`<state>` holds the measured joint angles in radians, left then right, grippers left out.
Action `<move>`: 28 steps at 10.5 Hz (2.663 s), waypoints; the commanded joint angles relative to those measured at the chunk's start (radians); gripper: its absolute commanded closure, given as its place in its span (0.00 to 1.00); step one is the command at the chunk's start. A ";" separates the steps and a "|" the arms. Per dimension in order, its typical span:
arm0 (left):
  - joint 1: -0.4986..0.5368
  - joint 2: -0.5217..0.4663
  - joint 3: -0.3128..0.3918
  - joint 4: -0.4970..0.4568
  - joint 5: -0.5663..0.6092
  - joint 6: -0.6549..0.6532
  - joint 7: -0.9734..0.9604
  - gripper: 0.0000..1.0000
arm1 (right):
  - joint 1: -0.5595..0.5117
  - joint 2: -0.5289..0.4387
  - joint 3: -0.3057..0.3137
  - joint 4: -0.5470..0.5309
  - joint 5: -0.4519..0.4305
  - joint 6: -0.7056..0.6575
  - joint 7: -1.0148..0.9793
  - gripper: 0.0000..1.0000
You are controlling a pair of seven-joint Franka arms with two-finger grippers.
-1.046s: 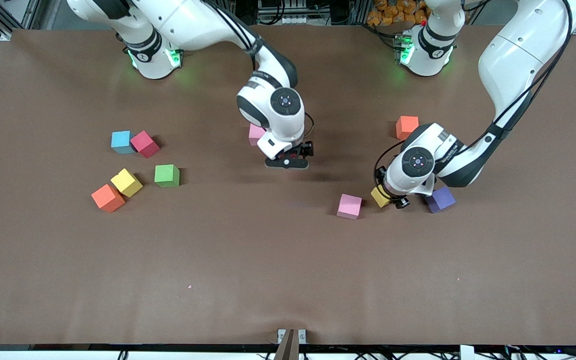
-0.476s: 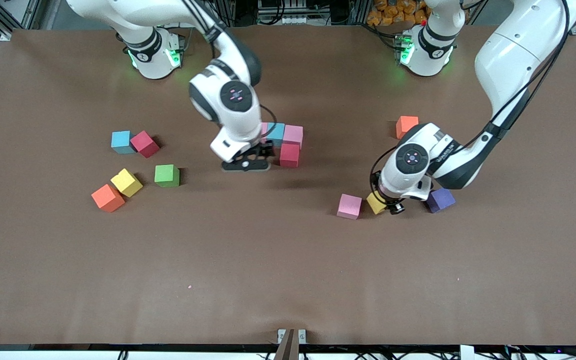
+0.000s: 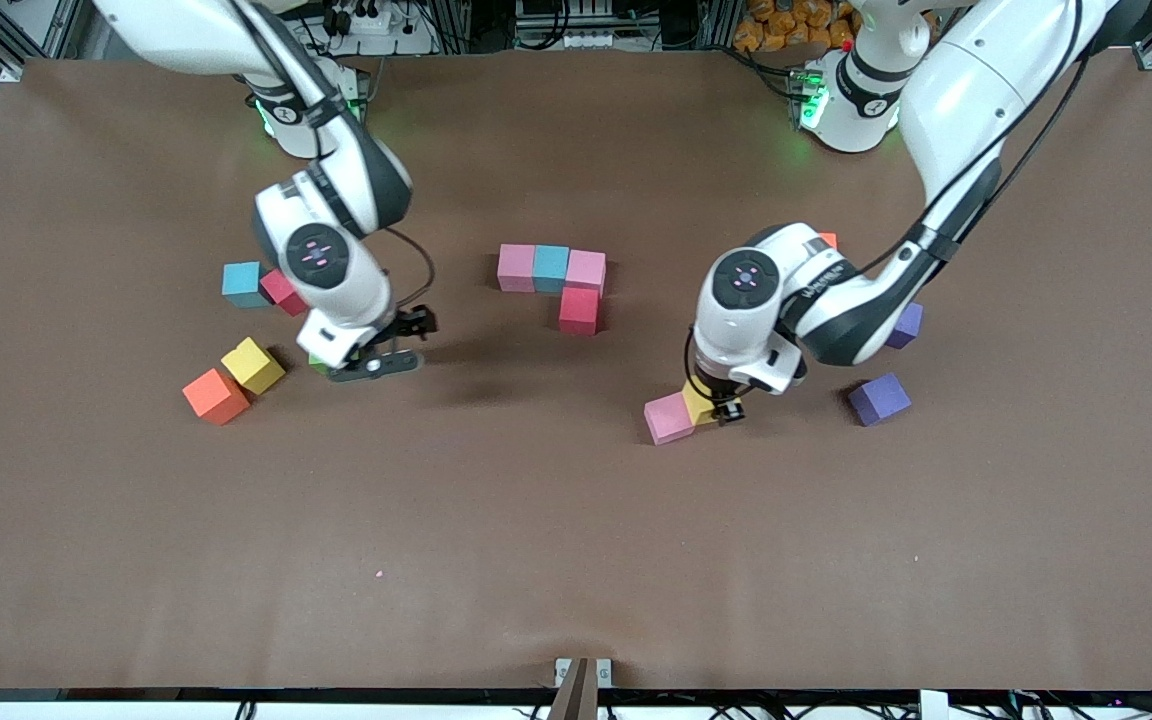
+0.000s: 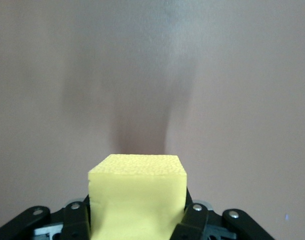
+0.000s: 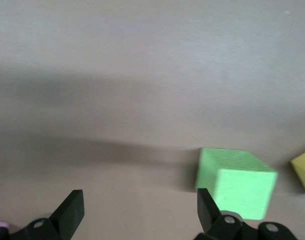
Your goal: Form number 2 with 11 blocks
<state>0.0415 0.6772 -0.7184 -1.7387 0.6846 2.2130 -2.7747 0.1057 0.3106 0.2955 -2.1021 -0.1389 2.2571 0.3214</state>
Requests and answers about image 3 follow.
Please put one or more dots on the small metal bracket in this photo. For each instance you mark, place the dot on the small metal bracket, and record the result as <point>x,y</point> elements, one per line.
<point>562,670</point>

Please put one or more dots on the yellow foam block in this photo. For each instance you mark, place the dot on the yellow foam block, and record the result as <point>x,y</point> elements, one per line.
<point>253,365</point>
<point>696,402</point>

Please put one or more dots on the white power strip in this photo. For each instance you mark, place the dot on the white power strip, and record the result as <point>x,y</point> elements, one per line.
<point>371,22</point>

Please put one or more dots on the green foam block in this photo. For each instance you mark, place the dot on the green foam block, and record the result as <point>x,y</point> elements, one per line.
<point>318,364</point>

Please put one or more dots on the purple foam block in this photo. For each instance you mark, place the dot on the purple foam block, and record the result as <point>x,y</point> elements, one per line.
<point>879,399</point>
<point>908,325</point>

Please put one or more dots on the orange snack bags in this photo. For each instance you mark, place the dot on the orange snack bags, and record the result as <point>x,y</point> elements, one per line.
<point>786,25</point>

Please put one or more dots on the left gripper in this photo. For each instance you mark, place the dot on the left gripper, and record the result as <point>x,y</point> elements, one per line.
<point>725,402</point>

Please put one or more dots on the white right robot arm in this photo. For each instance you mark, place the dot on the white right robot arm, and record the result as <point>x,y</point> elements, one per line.
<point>321,255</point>

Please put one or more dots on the light blue foam block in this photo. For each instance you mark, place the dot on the light blue foam block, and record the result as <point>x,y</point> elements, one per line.
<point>244,284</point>
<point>552,268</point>

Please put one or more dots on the crimson foam block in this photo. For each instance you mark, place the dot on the crimson foam block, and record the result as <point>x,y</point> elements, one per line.
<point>578,312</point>
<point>281,290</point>

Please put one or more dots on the pink foam block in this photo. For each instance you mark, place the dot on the pink foam block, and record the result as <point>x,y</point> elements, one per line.
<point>516,268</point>
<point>669,418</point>
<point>586,270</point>

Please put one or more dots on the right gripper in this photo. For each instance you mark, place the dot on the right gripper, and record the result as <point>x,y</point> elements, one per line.
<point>414,322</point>

